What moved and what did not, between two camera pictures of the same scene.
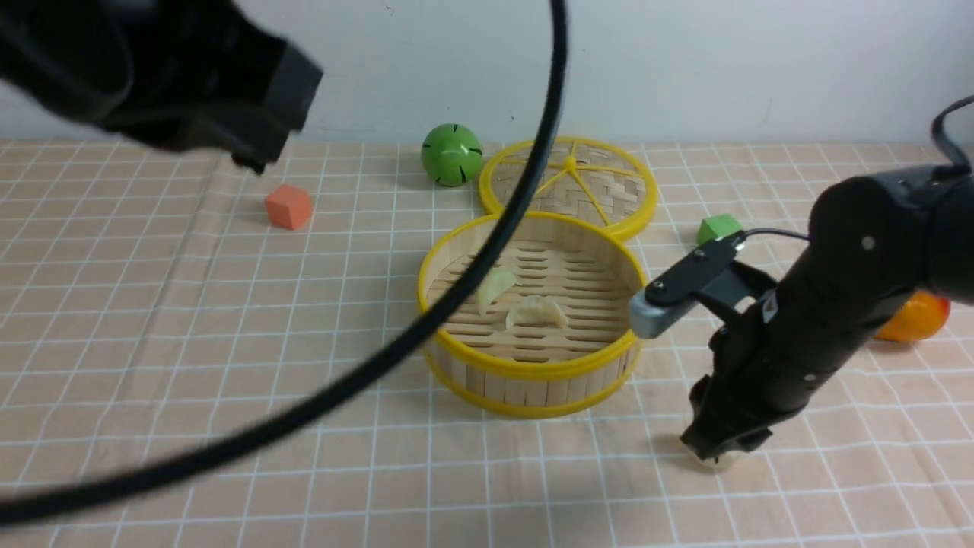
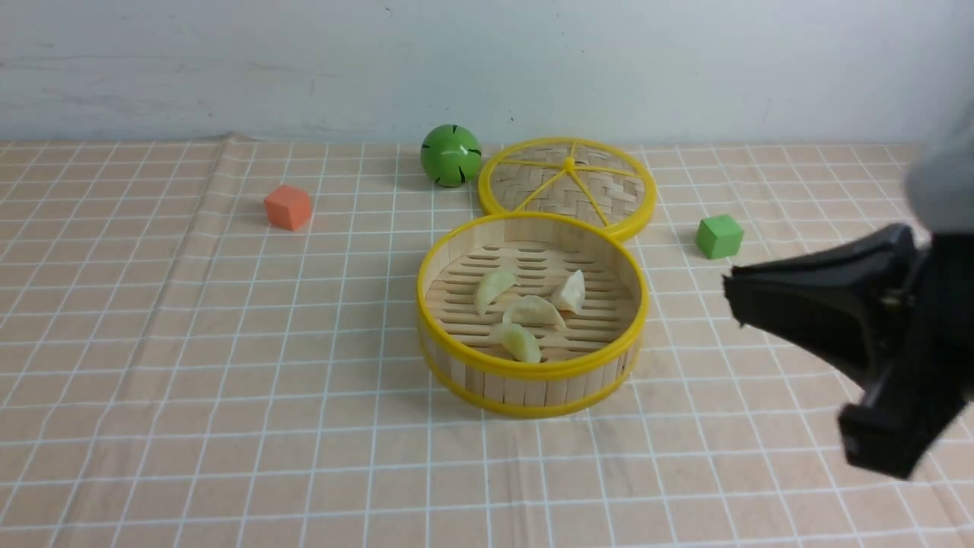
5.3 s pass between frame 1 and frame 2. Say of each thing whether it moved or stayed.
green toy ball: stayed
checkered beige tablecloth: stayed
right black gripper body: moved
